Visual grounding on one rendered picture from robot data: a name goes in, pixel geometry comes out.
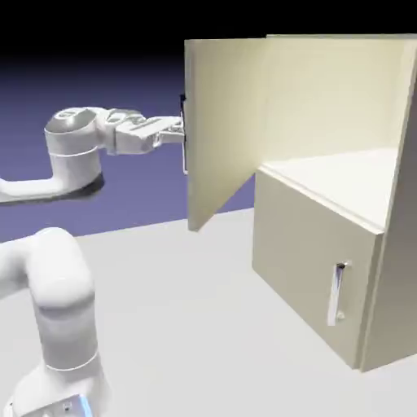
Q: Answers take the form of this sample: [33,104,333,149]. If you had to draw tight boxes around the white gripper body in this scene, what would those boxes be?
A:
[114,116,182,154]

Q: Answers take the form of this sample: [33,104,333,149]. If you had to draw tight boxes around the dark metal door handle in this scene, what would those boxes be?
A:
[179,94,190,176]

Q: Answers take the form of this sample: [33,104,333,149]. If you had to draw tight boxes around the cream cabinet door with dark handle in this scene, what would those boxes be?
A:
[183,37,270,233]

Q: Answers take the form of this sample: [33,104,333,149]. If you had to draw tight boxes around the cream painted cabinet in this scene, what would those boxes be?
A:
[252,33,417,374]

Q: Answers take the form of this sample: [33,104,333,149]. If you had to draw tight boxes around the cream cabinet door with silver handle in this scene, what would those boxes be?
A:
[252,169,385,371]

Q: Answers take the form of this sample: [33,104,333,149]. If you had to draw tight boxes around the silver metal door handle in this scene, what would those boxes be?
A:
[326,260,349,327]

